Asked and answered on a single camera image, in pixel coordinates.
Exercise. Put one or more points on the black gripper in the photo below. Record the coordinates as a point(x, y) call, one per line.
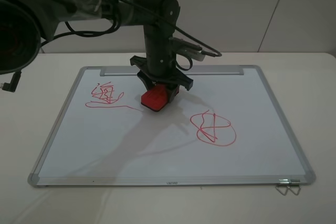
point(173, 80)

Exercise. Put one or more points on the red whiteboard eraser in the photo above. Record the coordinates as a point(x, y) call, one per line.
point(156, 98)

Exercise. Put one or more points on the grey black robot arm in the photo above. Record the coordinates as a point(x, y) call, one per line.
point(27, 24)

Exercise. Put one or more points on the left metal hanging clip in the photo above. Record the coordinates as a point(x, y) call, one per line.
point(283, 186)

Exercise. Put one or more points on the metal hanging clip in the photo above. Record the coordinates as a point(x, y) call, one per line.
point(283, 186)
point(294, 186)

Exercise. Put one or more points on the right metal hanging clip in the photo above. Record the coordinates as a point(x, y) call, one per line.
point(294, 186)

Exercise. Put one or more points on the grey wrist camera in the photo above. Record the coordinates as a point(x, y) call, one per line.
point(186, 49)

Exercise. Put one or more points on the white whiteboard with aluminium frame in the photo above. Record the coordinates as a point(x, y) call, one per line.
point(229, 129)

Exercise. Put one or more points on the black angled cable plug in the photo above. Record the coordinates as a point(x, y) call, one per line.
point(12, 85)

